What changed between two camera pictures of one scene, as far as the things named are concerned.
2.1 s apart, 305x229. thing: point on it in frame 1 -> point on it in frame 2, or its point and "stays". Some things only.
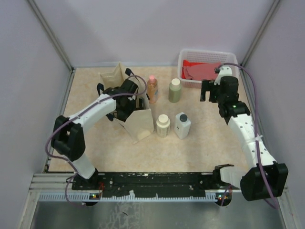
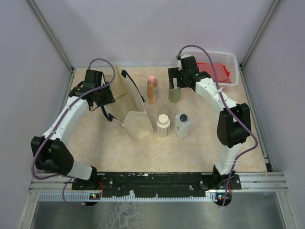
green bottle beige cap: [174, 90] stays
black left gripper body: [123, 112] -> [105, 96]
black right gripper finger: [214, 93] -> [181, 80]
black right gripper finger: [206, 86] -> [173, 73]
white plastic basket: [226, 58] stays
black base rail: [152, 185] stays
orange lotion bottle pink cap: [152, 89] stays
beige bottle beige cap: [163, 124] stays
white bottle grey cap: [182, 125] stays
